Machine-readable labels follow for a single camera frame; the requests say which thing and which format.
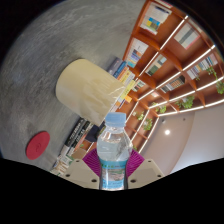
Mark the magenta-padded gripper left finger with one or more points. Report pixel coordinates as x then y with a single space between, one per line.
80 173

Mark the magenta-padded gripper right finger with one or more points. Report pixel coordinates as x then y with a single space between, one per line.
146 173

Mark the clear blue-capped water bottle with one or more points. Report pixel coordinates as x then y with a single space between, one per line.
114 150

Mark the dark book stack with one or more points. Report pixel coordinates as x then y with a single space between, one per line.
75 136

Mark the dark office chair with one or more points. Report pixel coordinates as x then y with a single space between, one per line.
95 133

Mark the recessed ceiling downlight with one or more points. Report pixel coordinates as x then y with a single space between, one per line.
166 132

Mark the flat round red coaster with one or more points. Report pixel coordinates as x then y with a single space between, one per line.
37 145

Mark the white ceramic mug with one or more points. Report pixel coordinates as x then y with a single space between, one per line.
85 90

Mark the wooden shelf unit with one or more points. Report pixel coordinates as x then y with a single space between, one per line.
173 60

